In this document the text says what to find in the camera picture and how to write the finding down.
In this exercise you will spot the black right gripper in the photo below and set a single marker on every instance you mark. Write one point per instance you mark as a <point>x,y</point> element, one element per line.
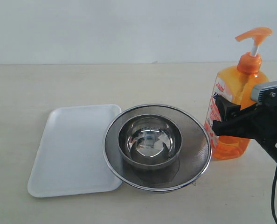
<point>235,122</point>

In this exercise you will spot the orange dish soap pump bottle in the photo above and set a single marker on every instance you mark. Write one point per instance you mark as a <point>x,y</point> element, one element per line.
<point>235,83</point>

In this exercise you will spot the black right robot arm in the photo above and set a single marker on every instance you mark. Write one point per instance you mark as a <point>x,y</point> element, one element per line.
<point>258,121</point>

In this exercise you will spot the small stainless steel bowl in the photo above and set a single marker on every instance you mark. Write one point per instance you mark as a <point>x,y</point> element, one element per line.
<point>150,142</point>

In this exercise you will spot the steel mesh strainer basin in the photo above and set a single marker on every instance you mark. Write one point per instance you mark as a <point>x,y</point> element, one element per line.
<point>192,162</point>

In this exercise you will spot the white rectangular foam tray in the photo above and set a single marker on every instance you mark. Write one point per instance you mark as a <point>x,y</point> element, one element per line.
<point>70,158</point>

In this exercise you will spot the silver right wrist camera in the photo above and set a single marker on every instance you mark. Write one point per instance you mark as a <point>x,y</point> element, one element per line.
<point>259,89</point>

